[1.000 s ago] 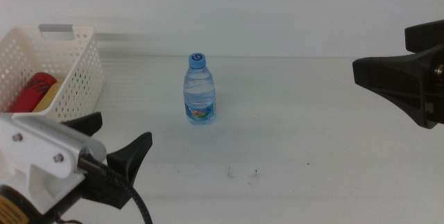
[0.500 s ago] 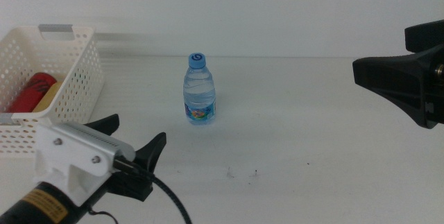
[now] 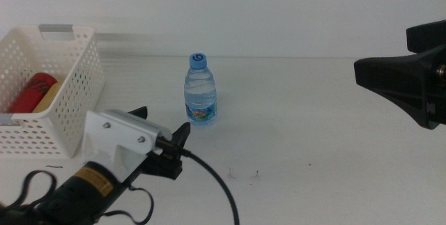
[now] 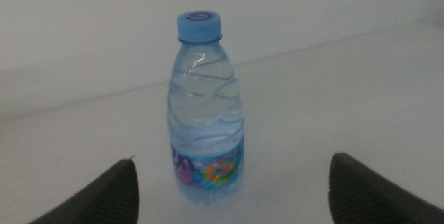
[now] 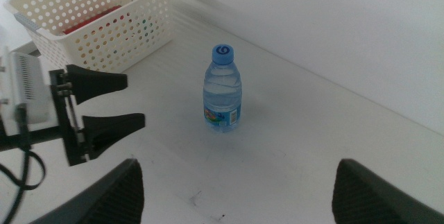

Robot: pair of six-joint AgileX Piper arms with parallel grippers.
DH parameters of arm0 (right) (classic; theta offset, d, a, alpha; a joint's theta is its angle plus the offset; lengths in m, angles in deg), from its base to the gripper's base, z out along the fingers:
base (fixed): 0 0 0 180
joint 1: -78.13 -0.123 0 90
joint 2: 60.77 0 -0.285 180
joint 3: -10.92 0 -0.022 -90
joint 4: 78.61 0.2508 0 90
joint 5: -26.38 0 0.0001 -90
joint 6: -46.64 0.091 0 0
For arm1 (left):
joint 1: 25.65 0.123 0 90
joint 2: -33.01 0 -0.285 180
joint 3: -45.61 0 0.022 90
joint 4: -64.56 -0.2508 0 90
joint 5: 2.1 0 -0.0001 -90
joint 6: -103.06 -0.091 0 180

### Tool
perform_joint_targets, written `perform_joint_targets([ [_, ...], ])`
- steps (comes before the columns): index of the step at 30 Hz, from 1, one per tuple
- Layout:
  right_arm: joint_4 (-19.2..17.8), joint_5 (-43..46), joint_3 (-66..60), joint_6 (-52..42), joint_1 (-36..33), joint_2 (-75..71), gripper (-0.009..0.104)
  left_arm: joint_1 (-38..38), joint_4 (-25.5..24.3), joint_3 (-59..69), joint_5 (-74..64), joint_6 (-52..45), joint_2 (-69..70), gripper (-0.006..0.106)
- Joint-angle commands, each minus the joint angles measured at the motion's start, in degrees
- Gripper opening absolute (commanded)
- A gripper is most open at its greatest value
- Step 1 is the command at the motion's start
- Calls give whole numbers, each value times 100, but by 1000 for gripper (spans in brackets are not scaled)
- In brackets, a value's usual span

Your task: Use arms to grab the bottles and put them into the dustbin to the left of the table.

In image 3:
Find small water bottle blue cap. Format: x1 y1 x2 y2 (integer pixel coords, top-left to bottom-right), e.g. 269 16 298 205
183 52 218 127

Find yellow tea bottle green label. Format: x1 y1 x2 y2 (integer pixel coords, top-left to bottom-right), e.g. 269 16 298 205
33 82 64 114

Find red cola can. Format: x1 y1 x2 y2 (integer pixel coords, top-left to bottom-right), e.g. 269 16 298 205
6 72 59 114

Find white perforated plastic basket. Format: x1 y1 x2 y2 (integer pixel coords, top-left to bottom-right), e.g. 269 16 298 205
0 24 105 160

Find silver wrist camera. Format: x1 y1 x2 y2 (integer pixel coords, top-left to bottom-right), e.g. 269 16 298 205
100 109 174 143

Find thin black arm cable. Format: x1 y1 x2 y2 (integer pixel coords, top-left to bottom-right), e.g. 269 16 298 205
0 169 155 225

